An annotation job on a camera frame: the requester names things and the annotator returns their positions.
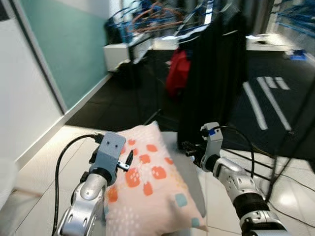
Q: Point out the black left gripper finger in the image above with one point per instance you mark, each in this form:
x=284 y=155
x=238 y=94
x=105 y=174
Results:
x=130 y=158

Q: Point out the pink patterned pillow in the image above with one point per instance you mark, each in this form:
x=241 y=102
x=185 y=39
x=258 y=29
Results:
x=147 y=196

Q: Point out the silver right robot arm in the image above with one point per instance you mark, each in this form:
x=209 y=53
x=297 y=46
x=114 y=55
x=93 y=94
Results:
x=236 y=182

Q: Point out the black hanging garment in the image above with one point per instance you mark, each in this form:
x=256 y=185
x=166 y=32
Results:
x=211 y=78

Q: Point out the red hanging bag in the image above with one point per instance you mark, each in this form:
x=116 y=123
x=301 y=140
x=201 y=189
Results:
x=178 y=73

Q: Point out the black clothes rack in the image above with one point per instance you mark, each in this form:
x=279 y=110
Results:
x=278 y=167

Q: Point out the white low cabinet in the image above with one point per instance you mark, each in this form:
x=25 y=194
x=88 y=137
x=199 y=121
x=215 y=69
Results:
x=117 y=55

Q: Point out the blue hanger bunch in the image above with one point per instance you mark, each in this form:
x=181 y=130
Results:
x=147 y=17

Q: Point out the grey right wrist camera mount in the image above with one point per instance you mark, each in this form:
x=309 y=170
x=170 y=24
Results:
x=214 y=142

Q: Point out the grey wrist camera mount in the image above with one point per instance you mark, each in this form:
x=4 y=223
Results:
x=214 y=142
x=109 y=147

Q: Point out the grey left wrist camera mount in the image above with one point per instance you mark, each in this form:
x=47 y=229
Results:
x=109 y=147

